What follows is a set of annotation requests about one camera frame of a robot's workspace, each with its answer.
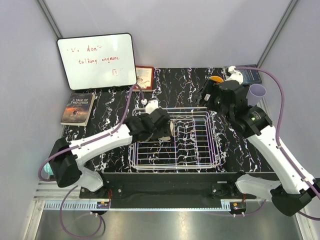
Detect beige ceramic mug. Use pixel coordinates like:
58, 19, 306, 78
159, 121, 174, 142

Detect lilac plastic cup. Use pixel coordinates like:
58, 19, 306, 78
246, 84, 267, 106

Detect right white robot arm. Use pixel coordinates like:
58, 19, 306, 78
197, 79, 320, 217

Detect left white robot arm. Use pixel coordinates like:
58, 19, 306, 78
49, 108, 172, 198

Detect dark blue book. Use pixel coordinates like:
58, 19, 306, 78
221, 67, 262, 86

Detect red bordered book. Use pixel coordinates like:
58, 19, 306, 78
135, 66, 154, 92

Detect black marble pattern mat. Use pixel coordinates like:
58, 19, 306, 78
48, 67, 273, 181

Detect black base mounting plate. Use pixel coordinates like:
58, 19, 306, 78
79, 172, 244, 199

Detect Tale of Two Cities book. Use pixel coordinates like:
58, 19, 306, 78
60, 92, 96, 127

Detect teal headphones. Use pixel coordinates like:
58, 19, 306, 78
43, 162, 54, 176

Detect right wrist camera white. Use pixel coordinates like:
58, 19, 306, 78
223, 65, 244, 85

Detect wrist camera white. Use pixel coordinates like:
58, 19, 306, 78
223, 65, 244, 85
141, 99, 159, 114

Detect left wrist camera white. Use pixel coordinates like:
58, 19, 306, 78
141, 99, 159, 114

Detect white wire dish rack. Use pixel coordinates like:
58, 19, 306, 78
128, 107, 221, 171

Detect white whiteboard black frame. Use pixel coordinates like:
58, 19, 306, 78
57, 33, 137, 91

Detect grey slotted cable duct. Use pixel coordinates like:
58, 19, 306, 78
44, 200, 110, 211

